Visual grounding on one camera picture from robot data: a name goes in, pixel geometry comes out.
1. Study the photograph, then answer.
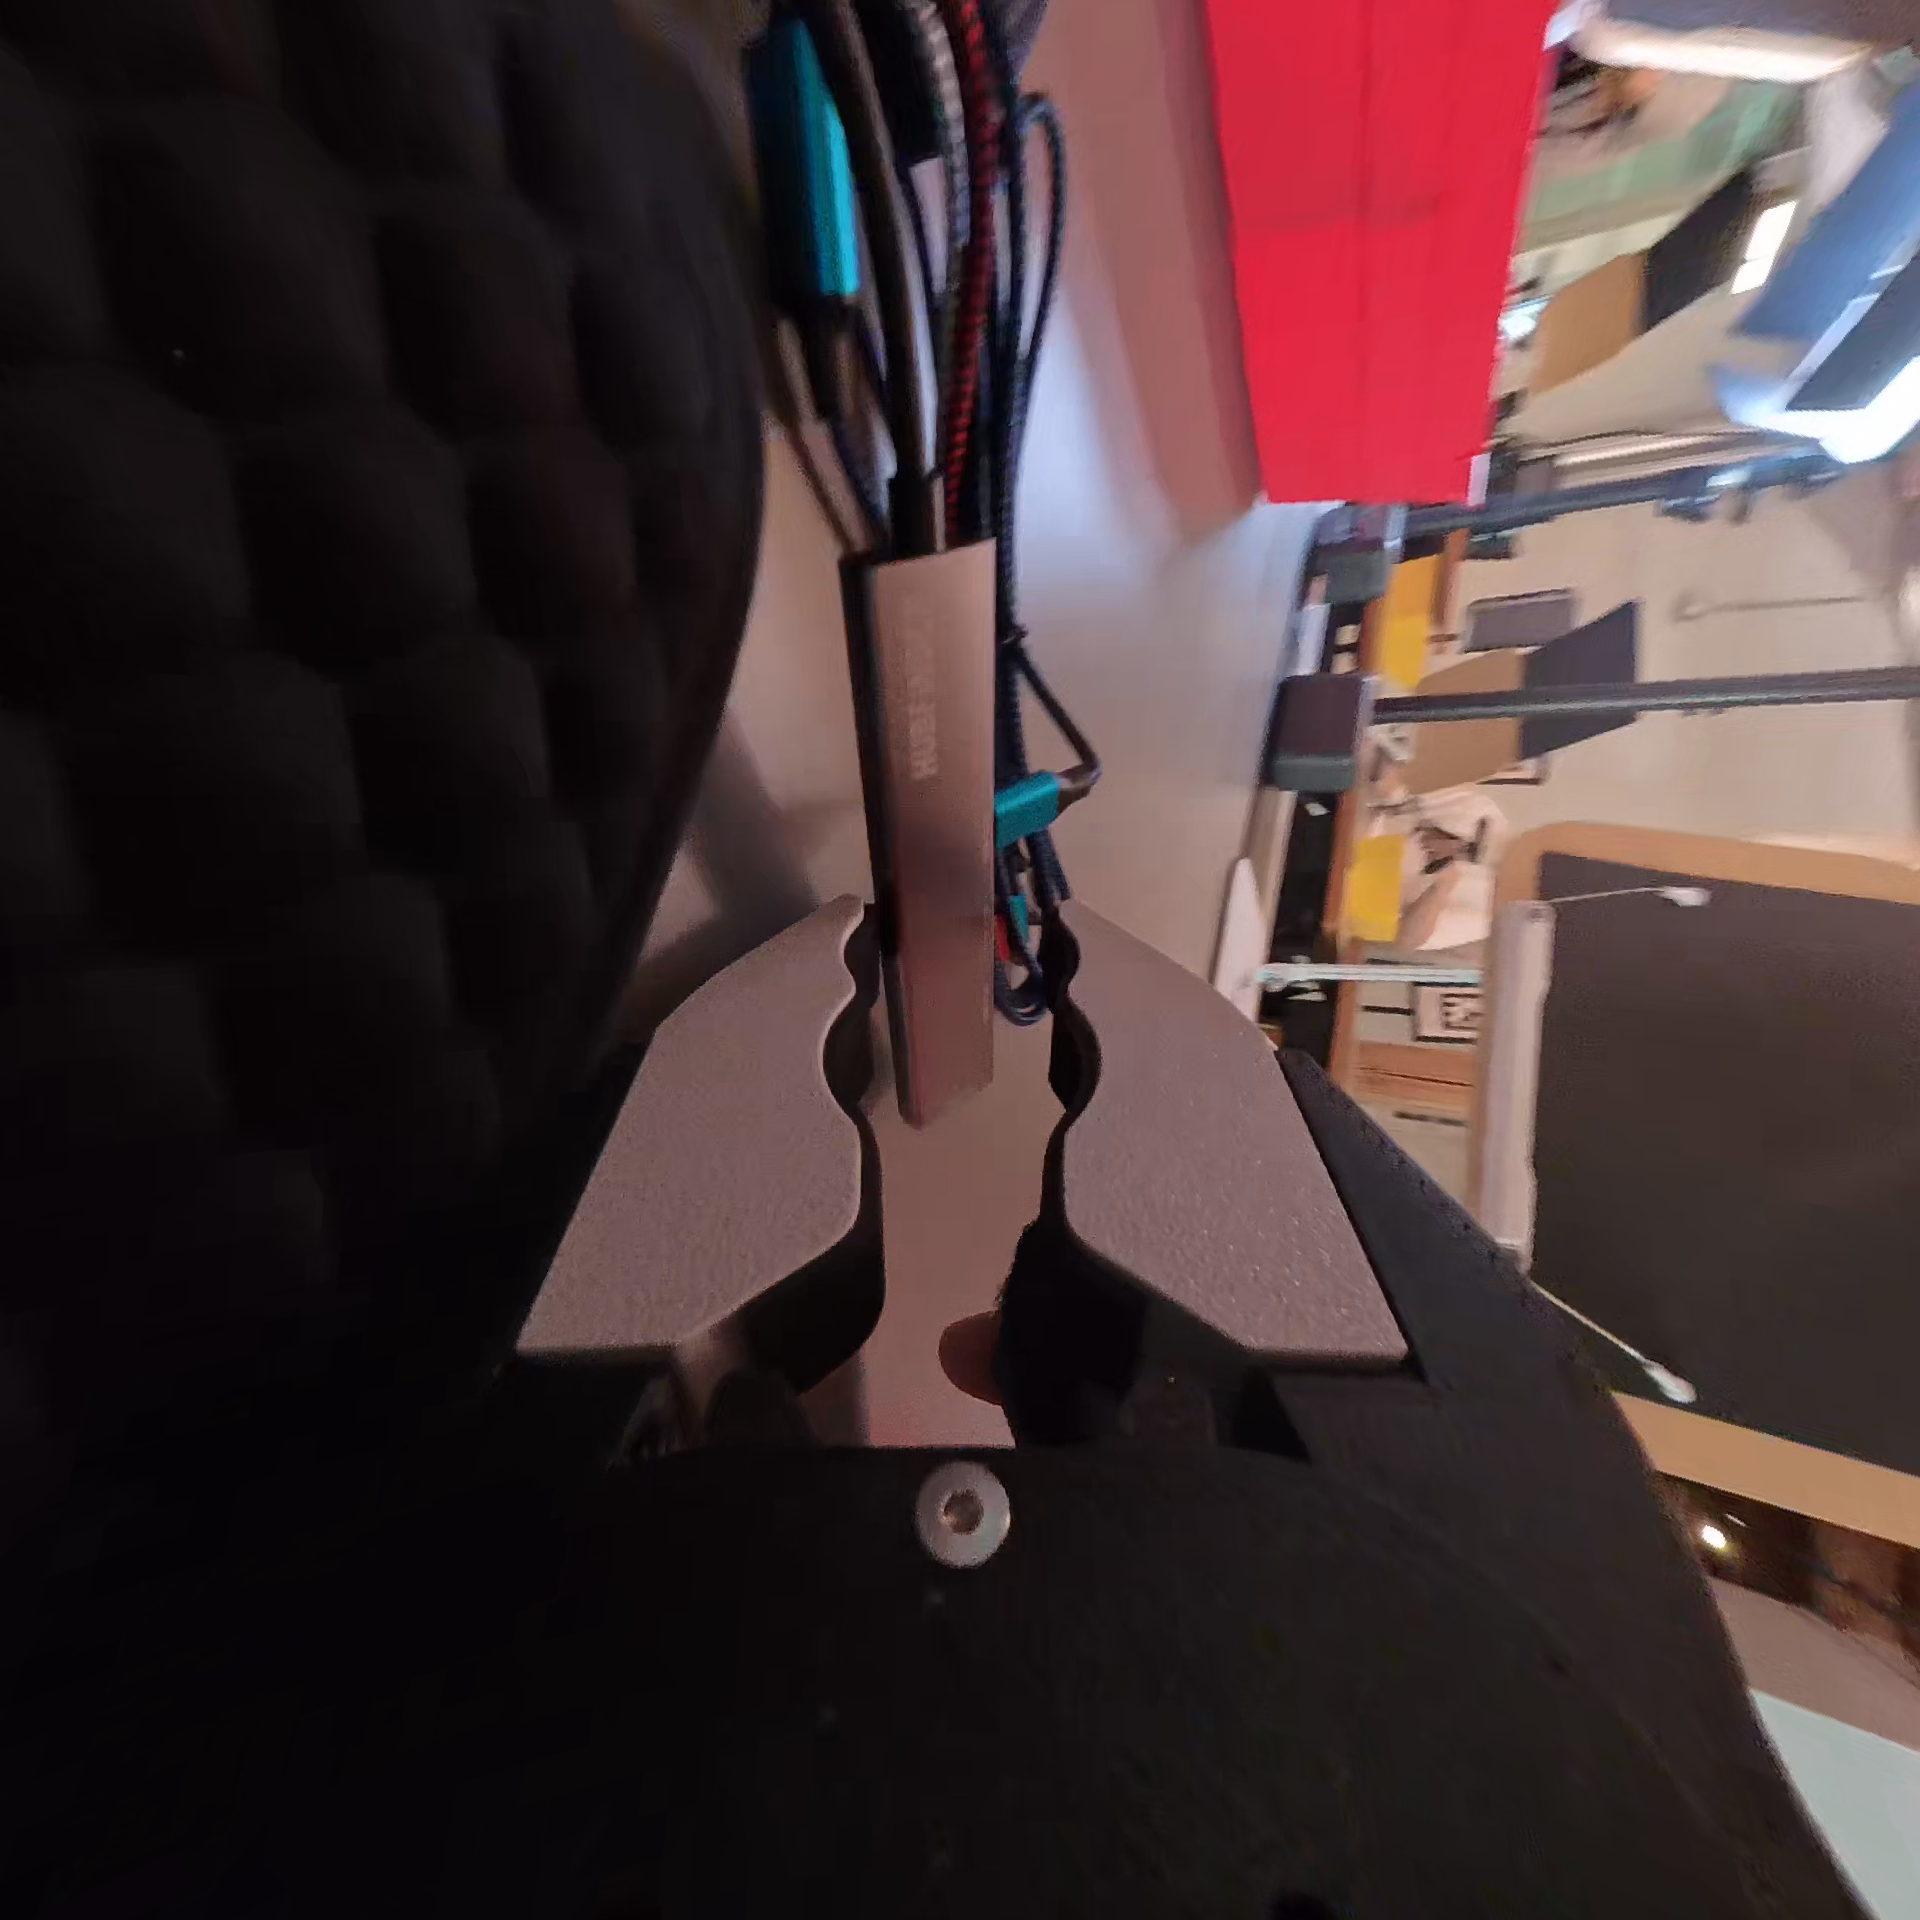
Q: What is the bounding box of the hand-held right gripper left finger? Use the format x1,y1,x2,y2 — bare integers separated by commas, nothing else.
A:
517,894,892,1398

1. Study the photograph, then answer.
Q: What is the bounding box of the small dark grey box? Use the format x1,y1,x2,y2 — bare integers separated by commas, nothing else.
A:
1271,674,1375,794

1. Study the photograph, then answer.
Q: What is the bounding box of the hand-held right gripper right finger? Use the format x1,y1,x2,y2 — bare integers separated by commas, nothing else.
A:
1031,902,1415,1367

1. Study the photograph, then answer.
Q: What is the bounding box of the grey metal usb hub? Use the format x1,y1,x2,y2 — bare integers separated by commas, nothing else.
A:
837,538,1001,1131

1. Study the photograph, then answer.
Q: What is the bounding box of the red black braided cable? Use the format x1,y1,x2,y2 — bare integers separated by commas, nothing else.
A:
927,0,1001,546

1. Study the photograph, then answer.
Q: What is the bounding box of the black hub cable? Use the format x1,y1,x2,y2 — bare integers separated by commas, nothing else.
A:
816,0,949,561

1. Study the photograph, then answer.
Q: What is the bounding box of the teal usb connector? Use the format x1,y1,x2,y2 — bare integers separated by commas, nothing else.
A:
746,13,888,422

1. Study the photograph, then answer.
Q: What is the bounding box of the red storage bin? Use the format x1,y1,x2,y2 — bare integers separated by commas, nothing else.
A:
1198,0,1559,505

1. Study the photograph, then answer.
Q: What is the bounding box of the studio light panel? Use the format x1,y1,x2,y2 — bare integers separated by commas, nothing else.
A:
1720,83,1920,469

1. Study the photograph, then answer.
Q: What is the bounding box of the black light stand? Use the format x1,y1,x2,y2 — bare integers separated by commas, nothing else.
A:
1373,451,1920,722

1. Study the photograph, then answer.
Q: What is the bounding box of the blue braided cable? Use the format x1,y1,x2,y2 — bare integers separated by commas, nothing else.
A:
983,90,1111,1038

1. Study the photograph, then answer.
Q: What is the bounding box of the black honeycomb wrist pad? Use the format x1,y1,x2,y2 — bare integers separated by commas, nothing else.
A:
0,0,771,1517

